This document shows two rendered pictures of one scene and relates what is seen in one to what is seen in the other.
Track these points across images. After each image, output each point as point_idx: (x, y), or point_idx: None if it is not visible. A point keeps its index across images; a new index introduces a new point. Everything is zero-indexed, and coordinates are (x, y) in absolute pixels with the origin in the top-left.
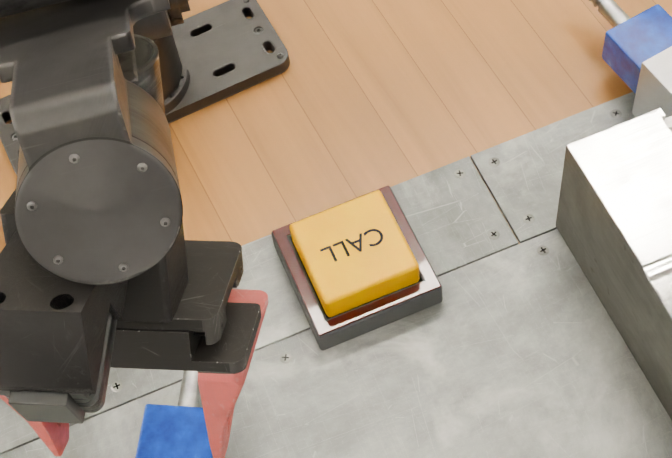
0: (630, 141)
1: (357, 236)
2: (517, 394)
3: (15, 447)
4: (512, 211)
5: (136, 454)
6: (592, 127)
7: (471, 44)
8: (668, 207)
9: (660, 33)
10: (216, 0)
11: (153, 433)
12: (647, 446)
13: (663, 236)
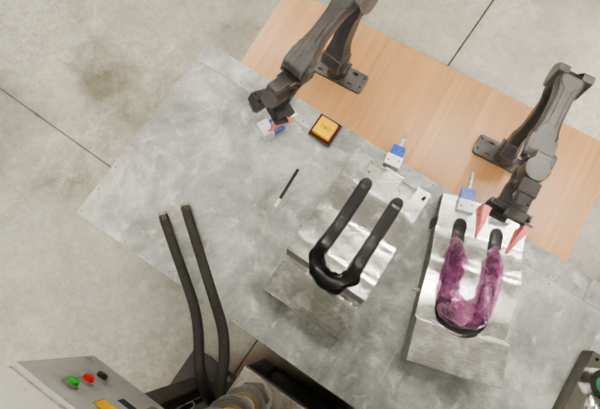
0: (363, 157)
1: (327, 127)
2: (320, 168)
3: None
4: (353, 148)
5: (270, 119)
6: (379, 152)
7: (384, 121)
8: (354, 169)
9: (399, 152)
10: (364, 71)
11: None
12: (323, 191)
13: (348, 171)
